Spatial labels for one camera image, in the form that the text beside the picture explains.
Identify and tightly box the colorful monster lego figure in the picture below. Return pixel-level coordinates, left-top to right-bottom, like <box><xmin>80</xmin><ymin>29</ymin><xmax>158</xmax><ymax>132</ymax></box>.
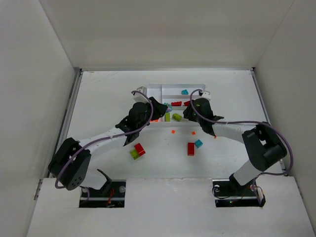
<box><xmin>164</xmin><ymin>103</ymin><xmax>173</xmax><ymax>112</ymax></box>

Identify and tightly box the red and green lego block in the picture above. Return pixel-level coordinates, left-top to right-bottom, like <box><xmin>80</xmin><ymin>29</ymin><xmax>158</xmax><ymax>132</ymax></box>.
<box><xmin>130</xmin><ymin>143</ymin><xmax>146</xmax><ymax>160</ymax></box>

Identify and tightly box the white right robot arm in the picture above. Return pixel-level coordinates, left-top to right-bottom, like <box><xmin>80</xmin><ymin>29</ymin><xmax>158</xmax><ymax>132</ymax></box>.
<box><xmin>183</xmin><ymin>98</ymin><xmax>287</xmax><ymax>188</ymax></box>

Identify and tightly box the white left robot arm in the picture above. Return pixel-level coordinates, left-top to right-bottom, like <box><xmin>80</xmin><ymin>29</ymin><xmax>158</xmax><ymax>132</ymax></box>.
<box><xmin>48</xmin><ymin>97</ymin><xmax>168</xmax><ymax>191</ymax></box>

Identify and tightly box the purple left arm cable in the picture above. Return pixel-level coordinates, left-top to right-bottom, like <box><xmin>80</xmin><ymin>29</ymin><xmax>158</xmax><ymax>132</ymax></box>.
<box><xmin>54</xmin><ymin>90</ymin><xmax>155</xmax><ymax>190</ymax></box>

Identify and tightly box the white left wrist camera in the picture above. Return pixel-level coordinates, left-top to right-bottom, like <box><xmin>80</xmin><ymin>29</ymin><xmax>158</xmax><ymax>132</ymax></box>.
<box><xmin>132</xmin><ymin>86</ymin><xmax>148</xmax><ymax>103</ymax></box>

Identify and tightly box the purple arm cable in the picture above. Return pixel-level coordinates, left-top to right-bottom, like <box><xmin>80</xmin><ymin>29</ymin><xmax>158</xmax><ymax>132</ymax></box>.
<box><xmin>189</xmin><ymin>88</ymin><xmax>294</xmax><ymax>176</ymax></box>
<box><xmin>54</xmin><ymin>90</ymin><xmax>155</xmax><ymax>190</ymax></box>

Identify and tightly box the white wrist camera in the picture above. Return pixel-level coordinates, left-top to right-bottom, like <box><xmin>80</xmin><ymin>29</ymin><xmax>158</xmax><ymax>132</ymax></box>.
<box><xmin>199</xmin><ymin>90</ymin><xmax>211</xmax><ymax>101</ymax></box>
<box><xmin>132</xmin><ymin>86</ymin><xmax>148</xmax><ymax>103</ymax></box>

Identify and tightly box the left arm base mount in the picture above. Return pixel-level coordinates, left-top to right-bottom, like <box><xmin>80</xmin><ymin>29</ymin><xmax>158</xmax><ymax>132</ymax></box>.
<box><xmin>79</xmin><ymin>169</ymin><xmax>126</xmax><ymax>208</ymax></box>

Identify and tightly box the cyan small lego brick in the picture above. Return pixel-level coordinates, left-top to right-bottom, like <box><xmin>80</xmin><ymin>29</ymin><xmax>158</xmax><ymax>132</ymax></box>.
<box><xmin>181</xmin><ymin>89</ymin><xmax>189</xmax><ymax>95</ymax></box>

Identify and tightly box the white divided sorting tray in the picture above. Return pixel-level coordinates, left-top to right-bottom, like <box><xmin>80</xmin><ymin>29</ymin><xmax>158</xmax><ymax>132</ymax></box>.
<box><xmin>147</xmin><ymin>84</ymin><xmax>207</xmax><ymax>128</ymax></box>

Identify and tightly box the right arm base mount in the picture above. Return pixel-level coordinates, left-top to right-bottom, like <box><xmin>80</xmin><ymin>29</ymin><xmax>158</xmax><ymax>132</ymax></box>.
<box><xmin>211</xmin><ymin>175</ymin><xmax>266</xmax><ymax>208</ymax></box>

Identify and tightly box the green curved lego brick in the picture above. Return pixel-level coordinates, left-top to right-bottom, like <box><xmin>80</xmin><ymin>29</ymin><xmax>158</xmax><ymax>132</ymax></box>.
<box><xmin>172</xmin><ymin>113</ymin><xmax>182</xmax><ymax>122</ymax></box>

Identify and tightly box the red 2x4 lego brick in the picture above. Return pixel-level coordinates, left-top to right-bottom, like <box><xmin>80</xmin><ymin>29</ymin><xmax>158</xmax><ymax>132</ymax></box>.
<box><xmin>171</xmin><ymin>101</ymin><xmax>182</xmax><ymax>107</ymax></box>

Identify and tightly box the red long lego brick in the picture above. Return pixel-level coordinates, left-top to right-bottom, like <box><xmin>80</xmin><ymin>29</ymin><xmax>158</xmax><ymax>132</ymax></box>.
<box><xmin>187</xmin><ymin>142</ymin><xmax>195</xmax><ymax>156</ymax></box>

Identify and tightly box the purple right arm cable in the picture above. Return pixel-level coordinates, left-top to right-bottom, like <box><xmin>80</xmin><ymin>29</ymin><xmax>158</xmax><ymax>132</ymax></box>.
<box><xmin>189</xmin><ymin>88</ymin><xmax>294</xmax><ymax>176</ymax></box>

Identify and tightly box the cyan square lego brick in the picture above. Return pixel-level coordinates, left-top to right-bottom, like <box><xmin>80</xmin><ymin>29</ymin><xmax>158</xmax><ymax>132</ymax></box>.
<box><xmin>195</xmin><ymin>139</ymin><xmax>203</xmax><ymax>148</ymax></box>

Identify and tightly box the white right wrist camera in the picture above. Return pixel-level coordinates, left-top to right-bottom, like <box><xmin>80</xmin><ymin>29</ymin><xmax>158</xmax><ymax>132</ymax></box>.
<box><xmin>199</xmin><ymin>90</ymin><xmax>211</xmax><ymax>101</ymax></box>

